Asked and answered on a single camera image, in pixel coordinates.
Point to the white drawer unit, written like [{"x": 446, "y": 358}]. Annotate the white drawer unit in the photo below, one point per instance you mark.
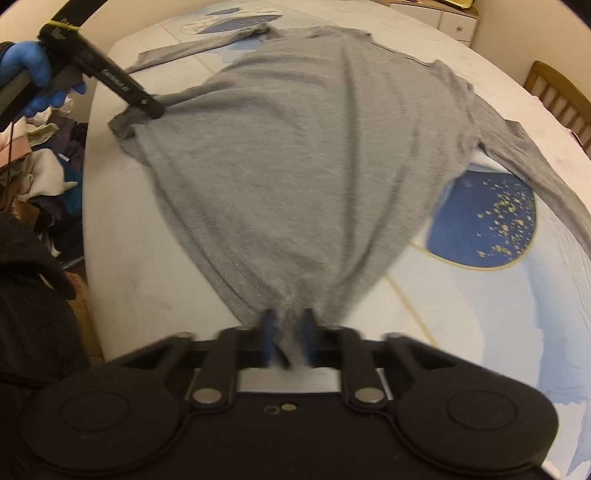
[{"x": 443, "y": 25}]

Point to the cardboard box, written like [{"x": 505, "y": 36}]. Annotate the cardboard box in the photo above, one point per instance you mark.
[{"x": 85, "y": 314}]

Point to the pile of clothes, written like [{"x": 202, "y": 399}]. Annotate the pile of clothes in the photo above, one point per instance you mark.
[{"x": 41, "y": 175}]

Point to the white printed tablecloth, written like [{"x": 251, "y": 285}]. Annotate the white printed tablecloth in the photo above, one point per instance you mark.
[{"x": 485, "y": 323}]

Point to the person's left hand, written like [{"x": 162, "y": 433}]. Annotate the person's left hand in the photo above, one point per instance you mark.
[{"x": 32, "y": 55}]

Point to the grey sweater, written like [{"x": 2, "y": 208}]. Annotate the grey sweater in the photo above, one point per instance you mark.
[{"x": 300, "y": 161}]

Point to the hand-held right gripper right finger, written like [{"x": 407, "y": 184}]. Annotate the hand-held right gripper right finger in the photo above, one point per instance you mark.
[{"x": 308, "y": 339}]

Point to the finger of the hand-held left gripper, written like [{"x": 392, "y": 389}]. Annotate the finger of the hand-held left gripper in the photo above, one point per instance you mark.
[{"x": 150, "y": 107}]

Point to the wooden chair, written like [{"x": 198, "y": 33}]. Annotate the wooden chair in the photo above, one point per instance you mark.
[{"x": 558, "y": 87}]

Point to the person's black clothing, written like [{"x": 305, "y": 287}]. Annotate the person's black clothing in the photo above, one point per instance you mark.
[{"x": 32, "y": 300}]

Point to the yellow box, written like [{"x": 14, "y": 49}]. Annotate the yellow box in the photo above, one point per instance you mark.
[{"x": 461, "y": 3}]

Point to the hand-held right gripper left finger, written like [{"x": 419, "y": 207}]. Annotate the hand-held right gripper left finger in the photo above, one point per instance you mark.
[{"x": 269, "y": 339}]

